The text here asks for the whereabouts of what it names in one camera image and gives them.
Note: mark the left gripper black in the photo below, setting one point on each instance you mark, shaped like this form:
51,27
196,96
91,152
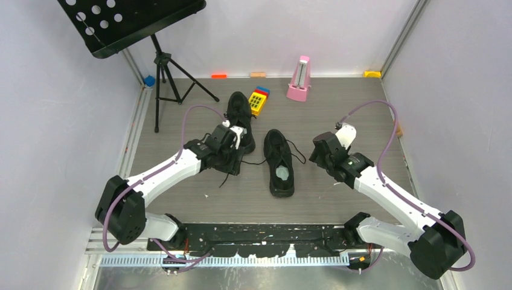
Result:
233,167

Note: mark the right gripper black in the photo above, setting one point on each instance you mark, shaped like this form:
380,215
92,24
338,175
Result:
315,157

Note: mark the black shoe with laces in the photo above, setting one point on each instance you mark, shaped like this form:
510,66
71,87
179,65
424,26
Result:
279,159

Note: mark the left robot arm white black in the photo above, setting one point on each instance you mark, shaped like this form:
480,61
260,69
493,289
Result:
122,206

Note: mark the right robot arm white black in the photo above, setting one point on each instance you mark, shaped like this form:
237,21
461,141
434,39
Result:
434,241

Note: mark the black shoe tied left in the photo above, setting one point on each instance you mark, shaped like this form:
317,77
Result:
239,114

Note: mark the yellow toy block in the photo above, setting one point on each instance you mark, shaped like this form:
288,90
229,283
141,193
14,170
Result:
257,101

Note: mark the brown block right edge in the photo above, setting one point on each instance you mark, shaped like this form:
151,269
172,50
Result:
398,131

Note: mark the tan wooden block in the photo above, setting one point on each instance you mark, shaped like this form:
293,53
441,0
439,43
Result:
257,75

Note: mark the pink metronome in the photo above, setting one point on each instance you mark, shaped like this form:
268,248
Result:
299,85

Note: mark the yellow block in corner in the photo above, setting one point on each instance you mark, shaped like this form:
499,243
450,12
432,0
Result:
372,74

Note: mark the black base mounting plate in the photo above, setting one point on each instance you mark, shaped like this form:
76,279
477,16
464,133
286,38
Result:
260,240

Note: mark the blue block in corner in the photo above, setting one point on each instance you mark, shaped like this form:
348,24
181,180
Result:
149,81

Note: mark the black music stand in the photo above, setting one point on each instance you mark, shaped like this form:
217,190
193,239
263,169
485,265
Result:
108,27

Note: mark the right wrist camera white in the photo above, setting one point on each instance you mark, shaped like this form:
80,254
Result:
346,134

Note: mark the orange block at wall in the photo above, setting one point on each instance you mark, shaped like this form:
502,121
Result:
219,76

